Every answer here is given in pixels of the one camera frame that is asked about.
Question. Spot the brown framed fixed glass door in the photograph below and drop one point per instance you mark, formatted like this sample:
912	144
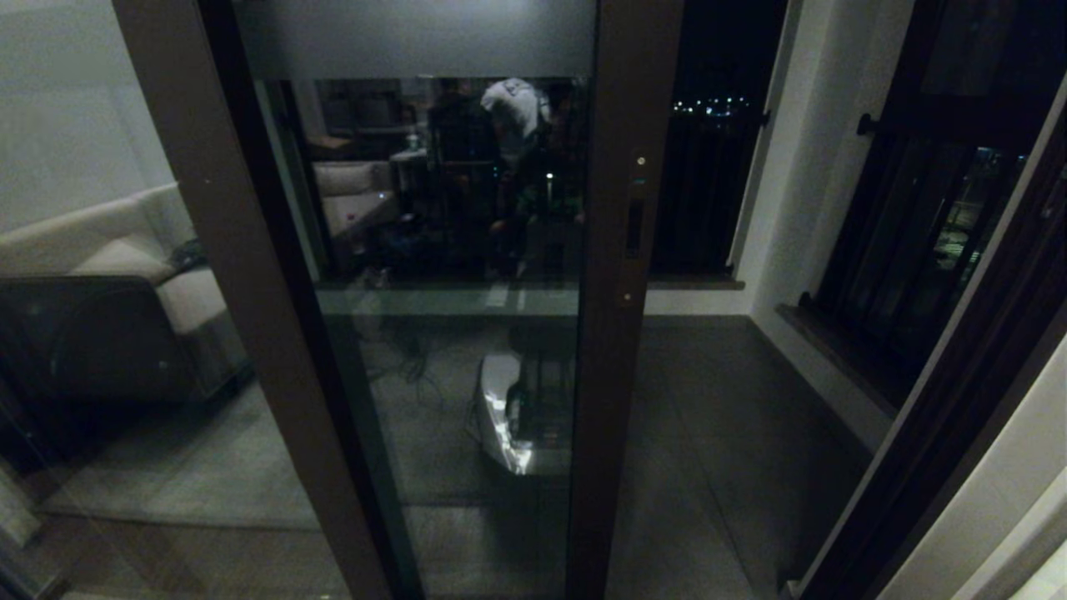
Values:
242	250

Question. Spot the grey floor rug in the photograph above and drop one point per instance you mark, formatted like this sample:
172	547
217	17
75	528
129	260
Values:
208	475

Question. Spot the black window guard railing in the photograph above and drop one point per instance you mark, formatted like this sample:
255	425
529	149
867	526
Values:
868	124

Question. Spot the dark framed window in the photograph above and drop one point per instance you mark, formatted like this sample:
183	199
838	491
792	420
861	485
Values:
959	108

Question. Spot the black metal balcony railing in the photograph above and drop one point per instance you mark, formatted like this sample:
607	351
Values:
708	121

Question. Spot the grey and beige sofa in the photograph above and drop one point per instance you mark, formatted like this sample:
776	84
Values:
125	262

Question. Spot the dark brown door jamb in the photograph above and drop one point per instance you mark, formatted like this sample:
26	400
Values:
950	417

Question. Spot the brown framed sliding glass door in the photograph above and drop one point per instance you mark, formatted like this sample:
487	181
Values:
608	375

